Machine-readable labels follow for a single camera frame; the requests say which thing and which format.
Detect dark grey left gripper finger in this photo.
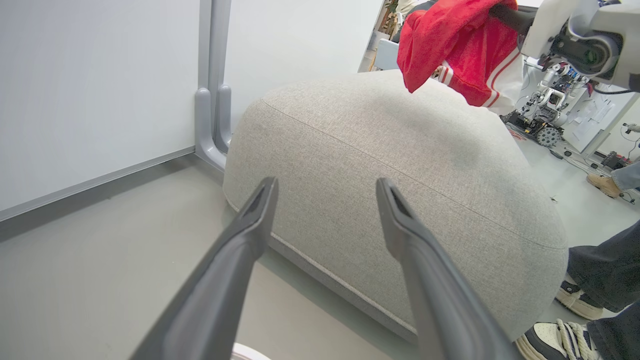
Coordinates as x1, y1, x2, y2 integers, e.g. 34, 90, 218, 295
129, 176, 279, 360

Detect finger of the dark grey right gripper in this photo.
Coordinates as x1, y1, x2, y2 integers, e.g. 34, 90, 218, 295
375, 178, 522, 360

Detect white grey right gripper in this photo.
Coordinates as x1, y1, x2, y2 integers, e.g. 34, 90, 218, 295
489, 0, 640, 92

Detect red garment with white stripes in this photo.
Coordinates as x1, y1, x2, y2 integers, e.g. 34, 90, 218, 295
397, 0, 525, 116

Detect white laundry basket rim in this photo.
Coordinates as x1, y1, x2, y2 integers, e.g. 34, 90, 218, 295
229, 342, 272, 360

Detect beige fabric sofa seat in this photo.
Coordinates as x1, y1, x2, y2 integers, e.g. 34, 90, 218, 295
222, 69, 569, 344

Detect white grey background robot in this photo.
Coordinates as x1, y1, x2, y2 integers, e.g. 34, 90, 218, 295
500, 62, 593, 148

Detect black white sneaker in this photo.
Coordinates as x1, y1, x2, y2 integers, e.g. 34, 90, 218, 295
515, 319, 602, 360
554, 279, 605, 321

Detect white board with papers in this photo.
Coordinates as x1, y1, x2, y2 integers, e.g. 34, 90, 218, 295
562, 89, 638, 154

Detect grey box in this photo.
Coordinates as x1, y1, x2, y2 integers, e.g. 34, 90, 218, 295
373, 38, 401, 71

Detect dark jeans leg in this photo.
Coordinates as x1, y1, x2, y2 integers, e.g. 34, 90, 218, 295
567, 219, 640, 360

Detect black device on floor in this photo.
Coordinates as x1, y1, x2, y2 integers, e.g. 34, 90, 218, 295
599, 151, 628, 171

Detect grey partition stand foot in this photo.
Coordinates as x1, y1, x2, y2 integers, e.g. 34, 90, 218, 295
194, 0, 234, 172

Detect tan boot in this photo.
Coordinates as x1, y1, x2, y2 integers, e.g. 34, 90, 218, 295
586, 172, 624, 199

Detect light blue jeans leg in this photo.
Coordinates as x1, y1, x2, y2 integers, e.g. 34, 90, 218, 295
611, 161, 640, 192

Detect white partition panel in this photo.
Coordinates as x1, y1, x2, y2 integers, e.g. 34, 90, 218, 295
223, 0, 385, 132
0, 0, 202, 222

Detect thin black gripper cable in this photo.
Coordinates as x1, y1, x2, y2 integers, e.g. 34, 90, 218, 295
592, 84, 635, 96

